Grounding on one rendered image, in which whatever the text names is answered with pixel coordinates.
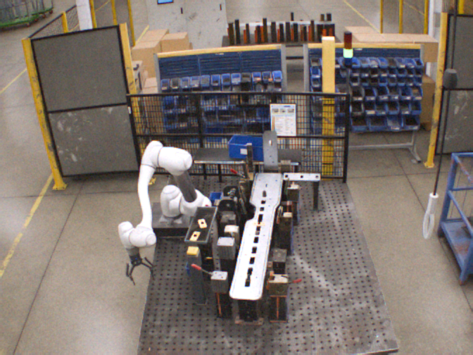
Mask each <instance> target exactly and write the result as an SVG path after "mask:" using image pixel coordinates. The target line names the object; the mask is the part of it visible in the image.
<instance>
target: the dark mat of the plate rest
mask: <svg viewBox="0 0 473 355"><path fill-rule="evenodd" d="M215 210H216V208H203V207H198V208H197V210H196V213H195V216H194V219H193V221H192V224H191V227H190V229H189V233H188V235H187V238H186V240H189V241H193V240H190V239H191V237H192V235H193V234H194V232H200V235H199V236H198V238H197V240H196V241H201V242H206V239H207V236H208V233H209V230H210V226H211V223H212V221H213V217H214V214H215ZM202 219H204V221H205V223H206V226H207V227H205V228H201V226H200V224H199V222H198V221H199V220H202Z"/></svg>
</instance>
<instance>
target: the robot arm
mask: <svg viewBox="0 0 473 355"><path fill-rule="evenodd" d="M191 162H192V159H191V155H190V154H189V153H188V152H186V151H184V150H182V149H176V148H172V147H163V145H162V144H161V143H160V142H157V141H152V142H151V143H150V144H149V145H148V146H147V148H146V150H145V152H144V155H143V158H142V160H141V168H140V174H139V184H138V193H139V199H140V202H141V208H142V211H143V220H142V222H141V223H140V224H139V225H138V226H137V227H136V228H135V229H134V228H133V226H132V225H131V224H130V223H129V222H124V223H121V224H119V226H118V232H119V236H120V239H121V242H122V244H123V245H124V247H125V250H126V252H127V255H129V258H130V262H127V270H126V276H127V277H130V280H131V281H133V283H134V280H133V277H132V272H133V270H134V267H135V266H140V265H141V264H142V265H144V266H146V267H148V268H149V270H150V272H151V275H152V278H153V279H154V276H153V268H154V267H155V266H154V265H153V264H152V263H151V262H150V261H149V260H148V259H147V258H146V256H144V257H141V255H140V253H139V247H151V246H153V245H154V244H155V242H156V236H155V235H154V233H153V230H152V228H151V219H152V215H151V207H150V203H149V196H148V184H149V181H150V179H151V177H152V175H153V173H154V171H155V169H156V167H162V168H164V169H166V170H167V171H168V172H170V173H171V174H172V175H173V176H174V178H175V181H176V183H177V185H178V187H179V188H177V187H176V186H173V185H168V186H166V187H165V188H164V189H163V191H162V192H161V196H160V204H161V208H162V211H163V214H162V217H161V219H160V220H159V221H160V223H167V224H168V226H171V225H172V224H173V223H174V224H179V225H181V224H182V220H183V217H184V214H185V215H188V216H194V213H195V210H196V207H197V206H205V205H206V204H207V205H209V206H211V202H210V200H209V199H208V198H207V197H204V196H203V195H202V194H201V193H200V192H199V191H198V190H195V188H194V186H193V183H192V181H191V178H190V177H189V174H188V171H187V169H189V168H190V166H191ZM143 259H144V260H146V261H147V262H148V263H149V264H150V265H151V266H150V265H148V264H146V263H144V262H143V261H142V260H143ZM130 264H132V267H131V269H130V273H129V267H130ZM128 273H129V274H128ZM134 285H135V283H134Z"/></svg>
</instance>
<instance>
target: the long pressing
mask: <svg viewBox="0 0 473 355"><path fill-rule="evenodd" d="M283 177H284V176H283V175H282V174H281V173H256V174H255V177H254V181H253V186H252V190H251V195H250V199H249V203H250V204H251V205H252V206H254V207H255V208H256V212H255V215H254V218H253V219H251V220H249V221H247V222H246V224H245V228H244V233H243V237H242V241H241V246H240V250H239V255H238V259H237V262H236V268H235V271H234V277H233V280H232V286H231V289H230V292H229V295H230V297H231V298H233V299H249V300H257V299H259V298H261V297H262V293H263V285H264V280H265V272H266V268H267V259H268V254H269V250H270V241H271V236H272V228H273V223H274V218H275V209H276V208H277V207H278V206H279V204H280V199H281V194H282V184H283ZM266 184H267V187H266V186H265V185H266ZM263 190H265V191H266V192H267V196H266V197H263V194H262V193H263ZM261 201H265V204H261ZM260 207H264V211H260ZM259 214H263V219H262V222H265V226H261V228H260V234H259V235H255V233H256V227H257V226H260V225H253V222H258V216H259ZM254 237H259V239H258V243H257V244H254V243H253V241H254ZM253 247H257V250H256V254H252V253H251V252H252V248H253ZM251 257H255V261H254V264H249V262H250V258H251ZM249 268H253V272H252V275H251V278H247V272H248V269H249ZM246 279H250V280H251V283H250V287H245V283H246Z"/></svg>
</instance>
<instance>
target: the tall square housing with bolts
mask: <svg viewBox="0 0 473 355"><path fill-rule="evenodd" d="M217 250H218V256H219V258H223V259H219V262H220V272H227V277H228V284H229V287H228V291H229V292H230V289H231V286H232V280H233V277H234V271H235V268H236V266H235V258H234V256H235V253H236V252H235V243H234V238H229V237H220V238H219V240H218V243H217Z"/></svg>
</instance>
